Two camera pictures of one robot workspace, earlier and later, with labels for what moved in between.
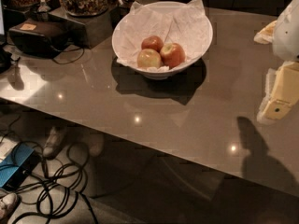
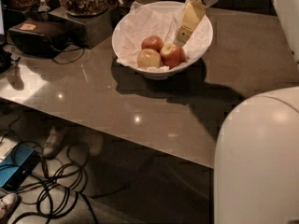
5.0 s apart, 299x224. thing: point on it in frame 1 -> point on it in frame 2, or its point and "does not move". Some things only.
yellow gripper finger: (282, 91) -> (192, 14)
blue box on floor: (18, 165) does not move
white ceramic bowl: (162, 38) does not move
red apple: (173, 54) does not move
